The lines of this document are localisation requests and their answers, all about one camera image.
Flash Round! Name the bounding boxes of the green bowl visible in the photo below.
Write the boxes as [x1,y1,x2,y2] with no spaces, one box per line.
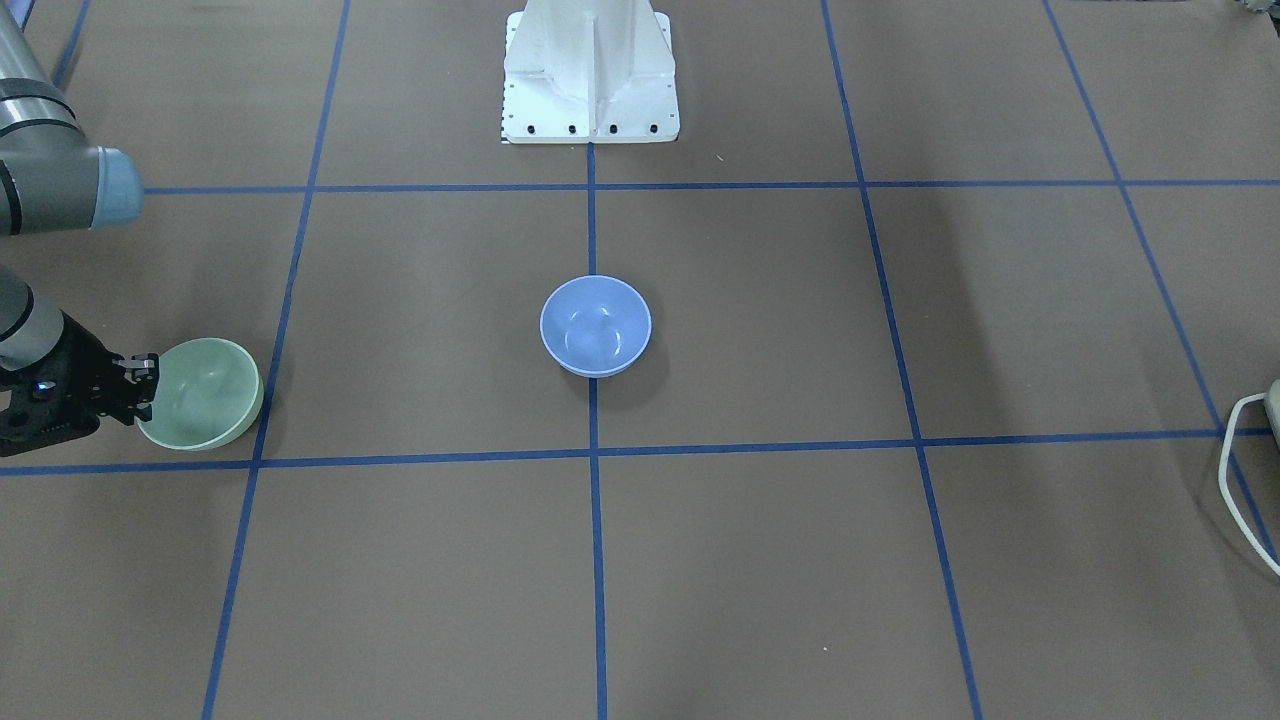
[140,337,265,452]

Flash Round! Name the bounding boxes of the white chrome toaster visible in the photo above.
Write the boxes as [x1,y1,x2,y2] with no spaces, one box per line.
[1262,379,1280,446]

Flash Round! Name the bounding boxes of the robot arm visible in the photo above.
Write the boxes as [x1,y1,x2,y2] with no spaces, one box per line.
[1,9,161,457]

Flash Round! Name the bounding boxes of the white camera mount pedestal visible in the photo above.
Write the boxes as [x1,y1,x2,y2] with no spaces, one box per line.
[500,1,681,145]

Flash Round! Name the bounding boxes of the white toaster power cord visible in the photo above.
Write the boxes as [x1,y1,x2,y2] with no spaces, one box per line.
[1219,393,1280,577]

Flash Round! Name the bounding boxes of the blue bowl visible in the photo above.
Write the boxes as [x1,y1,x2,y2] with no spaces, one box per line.
[538,274,654,379]

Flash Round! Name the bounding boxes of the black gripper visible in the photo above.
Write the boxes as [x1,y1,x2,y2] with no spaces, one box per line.
[1,315,160,457]

